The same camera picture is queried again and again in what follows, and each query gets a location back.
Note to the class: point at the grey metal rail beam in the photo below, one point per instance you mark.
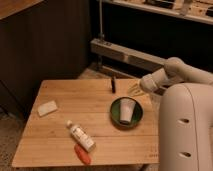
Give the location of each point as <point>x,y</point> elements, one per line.
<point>129,56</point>

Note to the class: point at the vertical metal pole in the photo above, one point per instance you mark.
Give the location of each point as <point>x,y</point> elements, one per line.
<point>101,34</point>

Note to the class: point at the white sponge block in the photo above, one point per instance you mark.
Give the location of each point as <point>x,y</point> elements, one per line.
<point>47,108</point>

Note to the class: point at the white plastic bottle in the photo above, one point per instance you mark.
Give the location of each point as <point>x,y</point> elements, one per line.
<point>78,133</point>

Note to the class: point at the cluttered upper shelf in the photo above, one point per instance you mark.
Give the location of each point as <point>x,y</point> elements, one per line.
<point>194,10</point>

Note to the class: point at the orange carrot toy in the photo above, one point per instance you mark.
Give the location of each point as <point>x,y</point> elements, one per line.
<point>82,155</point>

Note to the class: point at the green round plate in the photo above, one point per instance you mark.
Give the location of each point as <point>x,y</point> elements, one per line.
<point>115,114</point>

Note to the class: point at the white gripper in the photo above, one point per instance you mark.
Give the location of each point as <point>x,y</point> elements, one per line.
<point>149,83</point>

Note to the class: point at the white paper cup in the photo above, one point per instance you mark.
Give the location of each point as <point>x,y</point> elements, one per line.
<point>127,106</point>

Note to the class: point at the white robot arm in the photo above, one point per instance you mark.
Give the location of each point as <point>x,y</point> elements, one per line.
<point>185,115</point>

